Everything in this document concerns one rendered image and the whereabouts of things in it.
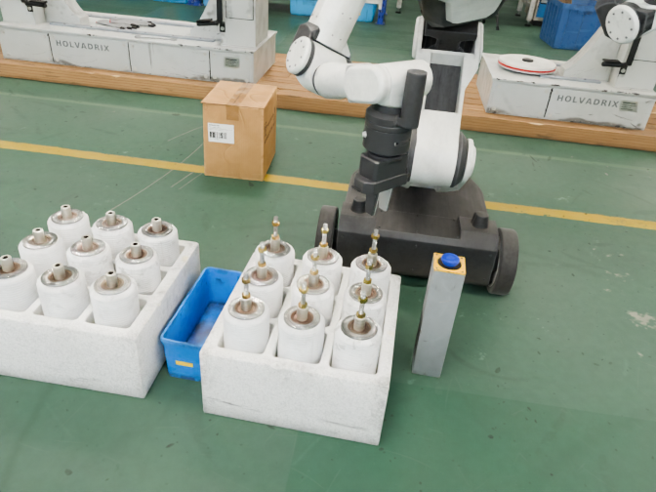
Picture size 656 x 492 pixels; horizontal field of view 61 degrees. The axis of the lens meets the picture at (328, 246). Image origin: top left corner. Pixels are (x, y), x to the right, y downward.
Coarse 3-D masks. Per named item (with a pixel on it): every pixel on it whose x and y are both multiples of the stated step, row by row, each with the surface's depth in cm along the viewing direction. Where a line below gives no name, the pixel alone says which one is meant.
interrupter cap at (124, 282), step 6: (102, 276) 119; (120, 276) 120; (126, 276) 120; (96, 282) 117; (102, 282) 118; (120, 282) 118; (126, 282) 118; (96, 288) 116; (102, 288) 116; (108, 288) 116; (114, 288) 117; (120, 288) 116; (126, 288) 116; (102, 294) 114; (108, 294) 114; (114, 294) 115
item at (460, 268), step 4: (436, 256) 125; (440, 256) 125; (436, 260) 123; (440, 260) 123; (460, 260) 124; (464, 260) 124; (436, 264) 122; (440, 264) 122; (460, 264) 122; (464, 264) 123; (436, 268) 120; (440, 268) 120; (444, 268) 120; (448, 268) 120; (452, 268) 121; (456, 268) 121; (460, 268) 121; (464, 268) 121; (452, 272) 120; (456, 272) 120; (460, 272) 120; (464, 272) 120
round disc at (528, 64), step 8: (504, 56) 304; (512, 56) 306; (520, 56) 307; (528, 56) 308; (504, 64) 294; (512, 64) 289; (520, 64) 289; (528, 64) 291; (536, 64) 292; (544, 64) 293; (552, 64) 294; (520, 72) 292; (528, 72) 287; (536, 72) 287; (544, 72) 287; (552, 72) 291
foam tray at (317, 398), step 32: (288, 288) 133; (384, 320) 130; (224, 352) 113; (384, 352) 116; (224, 384) 116; (256, 384) 114; (288, 384) 113; (320, 384) 111; (352, 384) 109; (384, 384) 109; (256, 416) 119; (288, 416) 118; (320, 416) 116; (352, 416) 114
